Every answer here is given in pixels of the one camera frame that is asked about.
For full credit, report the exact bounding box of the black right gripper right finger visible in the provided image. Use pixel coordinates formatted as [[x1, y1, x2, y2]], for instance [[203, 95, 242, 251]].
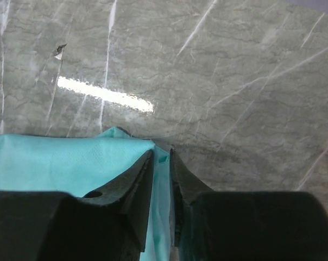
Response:
[[170, 150, 328, 260]]

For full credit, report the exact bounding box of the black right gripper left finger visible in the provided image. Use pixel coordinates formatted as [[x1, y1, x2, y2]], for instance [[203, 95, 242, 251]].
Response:
[[0, 150, 154, 260]]

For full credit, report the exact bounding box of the teal t shirt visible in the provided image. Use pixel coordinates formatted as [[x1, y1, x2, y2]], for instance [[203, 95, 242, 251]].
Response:
[[0, 127, 171, 260]]

